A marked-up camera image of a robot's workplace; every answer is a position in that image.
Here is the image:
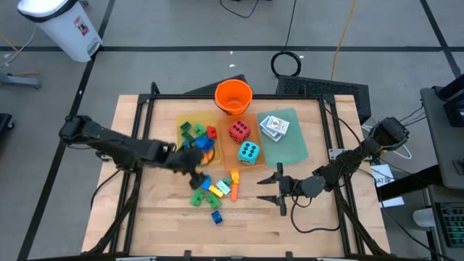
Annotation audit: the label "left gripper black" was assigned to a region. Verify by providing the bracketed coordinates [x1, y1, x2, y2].
[169, 148, 208, 191]

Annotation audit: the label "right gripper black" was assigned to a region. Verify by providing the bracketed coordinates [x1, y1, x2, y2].
[256, 162, 328, 218]

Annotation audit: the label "pale turquoise toy brick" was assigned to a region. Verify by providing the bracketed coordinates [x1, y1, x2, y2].
[216, 180, 232, 196]

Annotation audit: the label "teal foam die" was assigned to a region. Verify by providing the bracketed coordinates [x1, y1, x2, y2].
[237, 141, 261, 166]

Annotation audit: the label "red foam die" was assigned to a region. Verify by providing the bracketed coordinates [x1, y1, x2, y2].
[228, 120, 252, 144]

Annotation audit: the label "translucent orange plastic tray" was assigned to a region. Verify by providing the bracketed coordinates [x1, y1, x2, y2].
[218, 112, 267, 171]

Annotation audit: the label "translucent green plastic tray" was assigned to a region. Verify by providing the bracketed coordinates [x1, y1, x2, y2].
[256, 107, 310, 167]

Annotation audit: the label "translucent yellow plastic tray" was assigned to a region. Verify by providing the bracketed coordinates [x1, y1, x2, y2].
[175, 111, 223, 167]

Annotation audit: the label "orange plastic bucket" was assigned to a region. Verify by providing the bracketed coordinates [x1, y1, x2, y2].
[213, 79, 254, 117]

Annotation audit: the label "white paper label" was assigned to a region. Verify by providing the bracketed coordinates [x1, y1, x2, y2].
[371, 163, 396, 189]

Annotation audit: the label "white paper sheet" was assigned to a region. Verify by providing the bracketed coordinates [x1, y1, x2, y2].
[380, 196, 406, 209]

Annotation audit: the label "grey side desk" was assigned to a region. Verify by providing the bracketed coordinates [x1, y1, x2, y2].
[419, 74, 464, 191]

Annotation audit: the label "black keyboard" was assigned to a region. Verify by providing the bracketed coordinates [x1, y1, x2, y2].
[434, 202, 464, 249]

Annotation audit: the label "black desk monitor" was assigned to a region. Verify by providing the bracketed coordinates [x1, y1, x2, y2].
[433, 74, 464, 128]

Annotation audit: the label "black floor object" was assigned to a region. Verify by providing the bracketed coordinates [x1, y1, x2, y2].
[0, 112, 15, 141]

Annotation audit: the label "white pedal trash bin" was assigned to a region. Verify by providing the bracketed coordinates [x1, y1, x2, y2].
[17, 0, 104, 64]

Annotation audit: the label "grey stand foot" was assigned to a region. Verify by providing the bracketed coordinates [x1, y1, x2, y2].
[0, 70, 43, 91]

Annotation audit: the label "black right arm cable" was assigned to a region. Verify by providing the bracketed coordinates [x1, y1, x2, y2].
[289, 194, 343, 235]

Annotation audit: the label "black aluminium table frame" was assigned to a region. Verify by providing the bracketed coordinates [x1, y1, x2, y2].
[81, 81, 392, 261]

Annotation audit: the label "white cable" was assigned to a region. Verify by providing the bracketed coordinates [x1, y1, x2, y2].
[360, 123, 413, 161]

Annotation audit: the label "black coiled cable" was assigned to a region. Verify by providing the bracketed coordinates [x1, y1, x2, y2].
[270, 0, 303, 78]

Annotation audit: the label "yellow cable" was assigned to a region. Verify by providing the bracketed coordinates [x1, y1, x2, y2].
[330, 0, 359, 82]

